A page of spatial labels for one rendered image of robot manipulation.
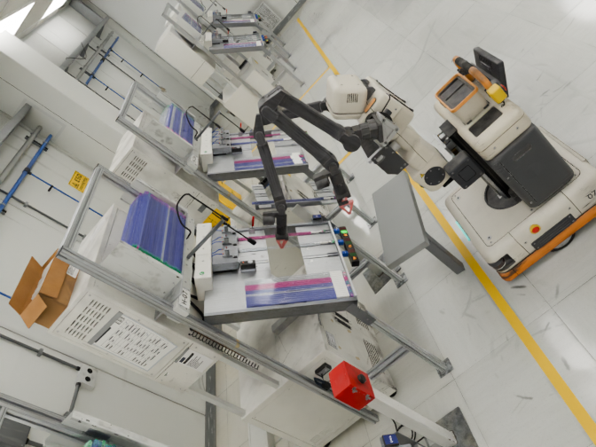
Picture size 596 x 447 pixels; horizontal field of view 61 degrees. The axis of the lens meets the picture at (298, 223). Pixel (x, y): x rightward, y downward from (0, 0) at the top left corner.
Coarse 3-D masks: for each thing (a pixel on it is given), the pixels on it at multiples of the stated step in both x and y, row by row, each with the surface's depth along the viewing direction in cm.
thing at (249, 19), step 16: (176, 0) 739; (192, 0) 780; (192, 16) 767; (208, 16) 781; (224, 16) 820; (240, 16) 830; (256, 16) 815; (208, 32) 796; (224, 32) 842; (272, 32) 853; (240, 64) 805
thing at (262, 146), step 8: (256, 136) 246; (256, 144) 250; (264, 144) 247; (264, 152) 251; (264, 160) 253; (272, 160) 254; (264, 168) 254; (272, 168) 254; (272, 176) 255; (272, 184) 257; (272, 192) 258; (280, 192) 258; (280, 200) 258
